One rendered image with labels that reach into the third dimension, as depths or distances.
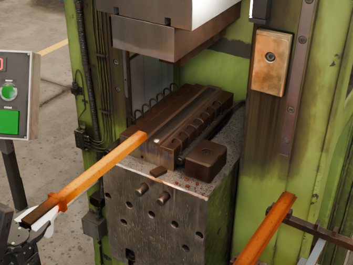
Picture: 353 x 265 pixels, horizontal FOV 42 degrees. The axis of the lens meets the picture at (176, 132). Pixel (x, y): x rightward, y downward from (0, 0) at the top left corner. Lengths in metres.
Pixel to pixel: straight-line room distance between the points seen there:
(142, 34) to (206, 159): 0.40
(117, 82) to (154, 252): 0.58
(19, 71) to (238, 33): 0.74
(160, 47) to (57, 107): 2.51
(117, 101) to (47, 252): 1.11
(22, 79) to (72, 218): 1.26
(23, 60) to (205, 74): 0.67
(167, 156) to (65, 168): 1.67
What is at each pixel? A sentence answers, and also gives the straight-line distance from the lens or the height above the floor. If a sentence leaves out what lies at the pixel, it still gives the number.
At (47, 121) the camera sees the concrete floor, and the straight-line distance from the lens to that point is 3.50.
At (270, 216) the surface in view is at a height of 0.96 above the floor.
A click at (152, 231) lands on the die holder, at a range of 1.52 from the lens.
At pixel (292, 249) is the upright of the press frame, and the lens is 1.59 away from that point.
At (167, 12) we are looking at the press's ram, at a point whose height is 1.40.
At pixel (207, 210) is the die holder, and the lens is 1.34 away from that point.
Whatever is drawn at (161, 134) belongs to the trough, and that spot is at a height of 0.99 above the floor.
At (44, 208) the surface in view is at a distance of 1.07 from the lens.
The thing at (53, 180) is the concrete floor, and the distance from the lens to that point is 2.91.
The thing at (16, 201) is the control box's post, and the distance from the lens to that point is 1.90.
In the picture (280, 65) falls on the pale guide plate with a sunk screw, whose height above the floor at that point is 1.27.
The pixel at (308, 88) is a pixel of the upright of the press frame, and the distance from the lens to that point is 1.25.
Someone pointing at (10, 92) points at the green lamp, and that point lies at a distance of 1.53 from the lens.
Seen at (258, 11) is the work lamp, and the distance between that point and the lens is 1.18.
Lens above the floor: 1.77
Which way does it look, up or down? 33 degrees down
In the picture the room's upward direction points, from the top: 1 degrees clockwise
